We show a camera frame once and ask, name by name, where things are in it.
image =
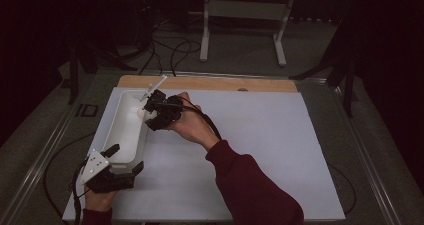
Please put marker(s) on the black tripod stand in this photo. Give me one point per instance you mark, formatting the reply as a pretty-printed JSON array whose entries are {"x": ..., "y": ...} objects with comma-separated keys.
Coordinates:
[
  {"x": 73, "y": 78},
  {"x": 348, "y": 88}
]

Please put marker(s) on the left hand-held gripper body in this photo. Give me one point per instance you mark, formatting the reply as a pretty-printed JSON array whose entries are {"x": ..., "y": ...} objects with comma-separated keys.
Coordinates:
[{"x": 97, "y": 164}]

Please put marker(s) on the person's right hand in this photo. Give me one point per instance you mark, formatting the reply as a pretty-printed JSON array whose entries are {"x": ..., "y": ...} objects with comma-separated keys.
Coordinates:
[{"x": 193, "y": 125}]

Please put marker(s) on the person's left hand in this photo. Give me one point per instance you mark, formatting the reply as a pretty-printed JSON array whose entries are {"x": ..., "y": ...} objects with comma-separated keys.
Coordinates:
[{"x": 99, "y": 200}]

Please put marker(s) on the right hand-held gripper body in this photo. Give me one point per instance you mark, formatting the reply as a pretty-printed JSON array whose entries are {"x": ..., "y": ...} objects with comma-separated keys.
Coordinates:
[{"x": 168, "y": 110}]

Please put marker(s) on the black square floor frame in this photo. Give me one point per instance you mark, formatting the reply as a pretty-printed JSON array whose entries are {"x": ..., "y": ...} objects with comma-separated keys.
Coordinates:
[{"x": 87, "y": 110}]

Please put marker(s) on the white table board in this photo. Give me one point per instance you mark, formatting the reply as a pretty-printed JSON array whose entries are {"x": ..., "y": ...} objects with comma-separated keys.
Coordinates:
[{"x": 273, "y": 145}]

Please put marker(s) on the white plastic bin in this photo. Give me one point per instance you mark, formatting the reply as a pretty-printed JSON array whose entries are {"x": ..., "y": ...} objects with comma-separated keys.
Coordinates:
[{"x": 128, "y": 131}]

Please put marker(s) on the grey metal stand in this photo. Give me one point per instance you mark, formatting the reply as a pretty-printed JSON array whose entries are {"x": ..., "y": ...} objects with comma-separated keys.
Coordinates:
[{"x": 246, "y": 10}]

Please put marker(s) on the metal floor rail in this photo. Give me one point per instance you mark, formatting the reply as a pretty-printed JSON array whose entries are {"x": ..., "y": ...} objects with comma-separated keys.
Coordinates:
[
  {"x": 370, "y": 165},
  {"x": 233, "y": 75},
  {"x": 40, "y": 158}
]

